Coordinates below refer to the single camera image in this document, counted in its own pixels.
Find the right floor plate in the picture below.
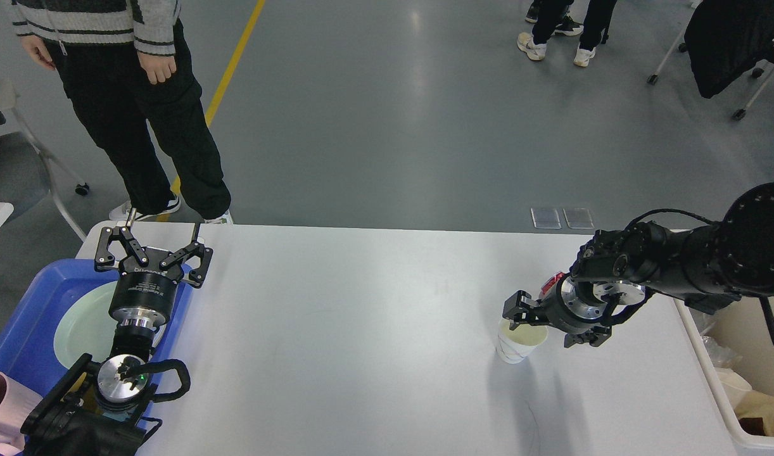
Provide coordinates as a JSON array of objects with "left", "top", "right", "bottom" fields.
[{"left": 562, "top": 208, "right": 595, "bottom": 230}]

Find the left floor plate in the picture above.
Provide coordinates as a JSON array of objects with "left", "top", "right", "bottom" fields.
[{"left": 531, "top": 207, "right": 562, "bottom": 230}]

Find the green plate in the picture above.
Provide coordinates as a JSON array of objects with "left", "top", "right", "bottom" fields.
[{"left": 52, "top": 281, "right": 167, "bottom": 371}]

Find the red snack wrapper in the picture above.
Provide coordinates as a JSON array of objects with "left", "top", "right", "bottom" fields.
[{"left": 538, "top": 271, "right": 566, "bottom": 298}]

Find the white plastic bin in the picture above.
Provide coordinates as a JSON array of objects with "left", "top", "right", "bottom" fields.
[{"left": 674, "top": 297, "right": 774, "bottom": 451}]

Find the person with dark sneakers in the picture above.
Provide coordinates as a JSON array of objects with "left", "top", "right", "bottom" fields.
[{"left": 525, "top": 1, "right": 583, "bottom": 37}]

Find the floor plate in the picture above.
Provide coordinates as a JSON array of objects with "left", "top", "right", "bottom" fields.
[
  {"left": 531, "top": 207, "right": 562, "bottom": 230},
  {"left": 562, "top": 208, "right": 595, "bottom": 230}
]

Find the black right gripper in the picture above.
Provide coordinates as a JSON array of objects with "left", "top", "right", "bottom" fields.
[{"left": 502, "top": 277, "right": 647, "bottom": 348}]

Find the pink ribbed mug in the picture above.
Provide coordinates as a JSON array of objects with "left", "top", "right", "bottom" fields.
[{"left": 0, "top": 372, "right": 42, "bottom": 455}]

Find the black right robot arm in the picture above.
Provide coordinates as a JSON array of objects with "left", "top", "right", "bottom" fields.
[{"left": 501, "top": 182, "right": 774, "bottom": 347}]

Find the white paper cup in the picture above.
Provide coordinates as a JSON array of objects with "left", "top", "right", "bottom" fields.
[
  {"left": 714, "top": 367, "right": 753, "bottom": 409},
  {"left": 495, "top": 319, "right": 549, "bottom": 364}
]

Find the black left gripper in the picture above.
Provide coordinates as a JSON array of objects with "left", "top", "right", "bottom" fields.
[{"left": 94, "top": 208, "right": 213, "bottom": 330}]

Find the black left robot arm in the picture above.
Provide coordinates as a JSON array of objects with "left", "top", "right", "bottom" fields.
[{"left": 20, "top": 212, "right": 213, "bottom": 455}]

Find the chair with black jacket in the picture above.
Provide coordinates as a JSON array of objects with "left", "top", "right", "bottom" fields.
[{"left": 647, "top": 1, "right": 774, "bottom": 122}]

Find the brown paper bag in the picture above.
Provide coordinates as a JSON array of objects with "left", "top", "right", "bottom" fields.
[{"left": 734, "top": 390, "right": 774, "bottom": 438}]

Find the person in black trousers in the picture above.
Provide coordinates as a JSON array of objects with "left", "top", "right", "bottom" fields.
[{"left": 517, "top": 1, "right": 617, "bottom": 68}]

